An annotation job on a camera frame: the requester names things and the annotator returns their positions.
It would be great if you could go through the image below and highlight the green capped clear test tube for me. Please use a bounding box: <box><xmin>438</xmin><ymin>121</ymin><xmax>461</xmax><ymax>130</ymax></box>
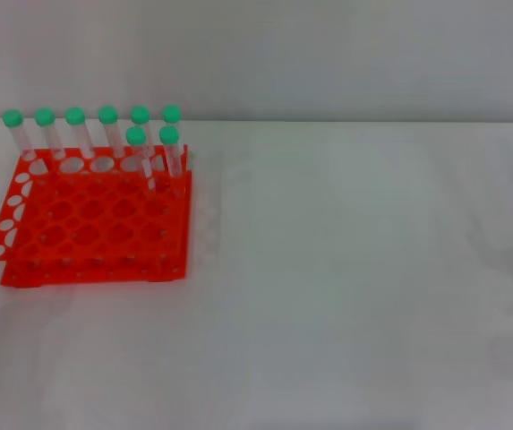
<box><xmin>161</xmin><ymin>104</ymin><xmax>184</xmax><ymax>131</ymax></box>
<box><xmin>1</xmin><ymin>108</ymin><xmax>36</xmax><ymax>160</ymax></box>
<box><xmin>64</xmin><ymin>106</ymin><xmax>96</xmax><ymax>159</ymax></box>
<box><xmin>130</xmin><ymin>105</ymin><xmax>155</xmax><ymax>158</ymax></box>
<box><xmin>33</xmin><ymin>107</ymin><xmax>66</xmax><ymax>160</ymax></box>
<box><xmin>125</xmin><ymin>126</ymin><xmax>158</xmax><ymax>194</ymax></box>
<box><xmin>158</xmin><ymin>125</ymin><xmax>185</xmax><ymax>178</ymax></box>
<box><xmin>98</xmin><ymin>105</ymin><xmax>125</xmax><ymax>159</ymax></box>

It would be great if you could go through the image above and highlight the orange plastic test tube rack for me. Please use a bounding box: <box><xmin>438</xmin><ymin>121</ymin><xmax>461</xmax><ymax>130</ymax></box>
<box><xmin>0</xmin><ymin>143</ymin><xmax>193</xmax><ymax>290</ymax></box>

